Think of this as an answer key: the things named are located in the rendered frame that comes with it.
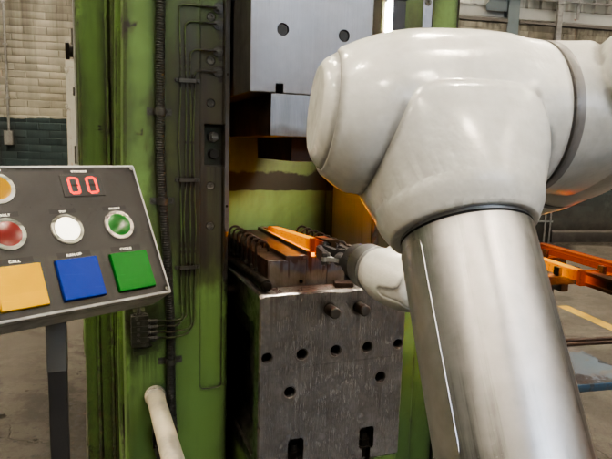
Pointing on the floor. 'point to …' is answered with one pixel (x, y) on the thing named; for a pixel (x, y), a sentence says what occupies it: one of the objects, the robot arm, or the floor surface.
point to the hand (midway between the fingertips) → (326, 247)
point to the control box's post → (57, 390)
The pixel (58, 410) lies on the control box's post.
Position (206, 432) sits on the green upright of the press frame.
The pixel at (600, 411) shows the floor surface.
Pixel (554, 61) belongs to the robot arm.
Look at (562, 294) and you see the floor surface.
